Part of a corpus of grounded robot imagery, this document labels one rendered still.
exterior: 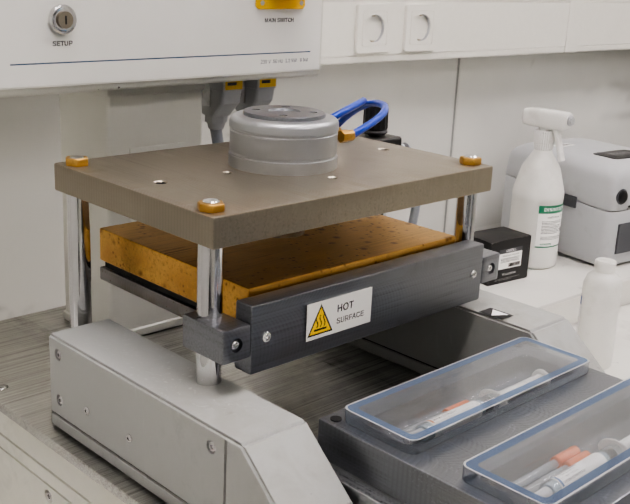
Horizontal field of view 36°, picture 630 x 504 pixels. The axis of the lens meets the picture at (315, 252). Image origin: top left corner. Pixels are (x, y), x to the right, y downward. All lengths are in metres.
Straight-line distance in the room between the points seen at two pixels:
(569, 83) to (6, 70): 1.38
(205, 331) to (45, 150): 0.65
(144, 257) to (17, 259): 0.55
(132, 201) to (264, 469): 0.20
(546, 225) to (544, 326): 0.83
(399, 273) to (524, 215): 0.91
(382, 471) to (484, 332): 0.23
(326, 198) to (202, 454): 0.18
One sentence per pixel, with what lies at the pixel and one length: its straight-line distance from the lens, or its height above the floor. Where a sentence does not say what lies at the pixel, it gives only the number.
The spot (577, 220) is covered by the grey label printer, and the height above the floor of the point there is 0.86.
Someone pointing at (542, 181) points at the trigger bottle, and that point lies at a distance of 1.56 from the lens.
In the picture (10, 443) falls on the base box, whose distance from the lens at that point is 0.78.
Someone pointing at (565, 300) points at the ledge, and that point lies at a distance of 1.47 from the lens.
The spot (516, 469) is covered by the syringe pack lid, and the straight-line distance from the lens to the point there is 0.54.
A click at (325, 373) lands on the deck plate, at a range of 0.81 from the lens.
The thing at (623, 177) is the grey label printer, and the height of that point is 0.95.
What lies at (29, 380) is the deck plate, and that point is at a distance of 0.80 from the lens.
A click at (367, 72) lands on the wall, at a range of 1.52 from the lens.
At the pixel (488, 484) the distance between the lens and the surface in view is 0.52.
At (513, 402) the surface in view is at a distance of 0.62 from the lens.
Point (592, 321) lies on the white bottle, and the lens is 1.33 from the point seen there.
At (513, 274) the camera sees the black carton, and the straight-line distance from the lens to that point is 1.52.
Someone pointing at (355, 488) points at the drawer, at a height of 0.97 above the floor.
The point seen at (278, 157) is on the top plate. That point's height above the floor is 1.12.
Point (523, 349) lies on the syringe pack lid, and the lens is 0.69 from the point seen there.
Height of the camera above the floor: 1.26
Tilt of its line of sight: 17 degrees down
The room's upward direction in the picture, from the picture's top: 3 degrees clockwise
